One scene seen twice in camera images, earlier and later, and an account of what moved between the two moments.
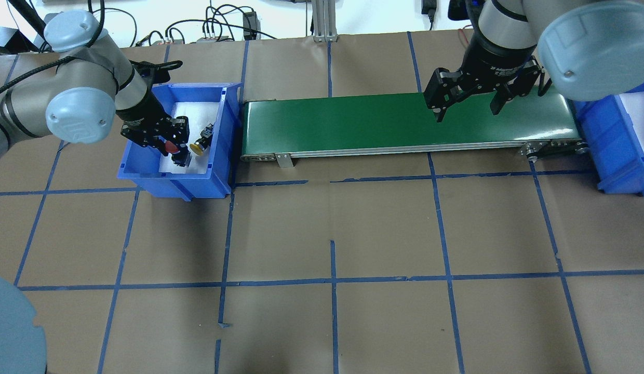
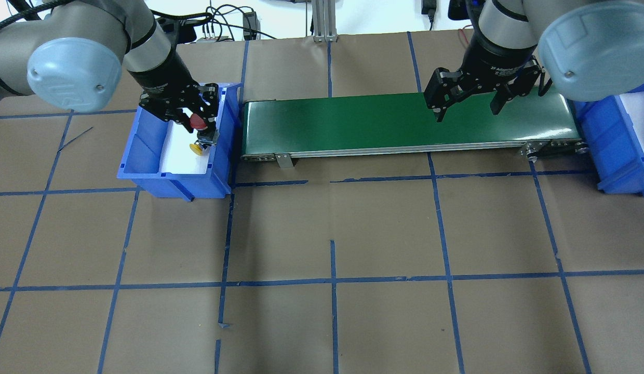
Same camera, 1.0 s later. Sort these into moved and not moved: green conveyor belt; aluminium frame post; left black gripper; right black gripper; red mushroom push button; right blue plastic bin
Moved: red mushroom push button; left black gripper
Not moved: green conveyor belt; right black gripper; right blue plastic bin; aluminium frame post
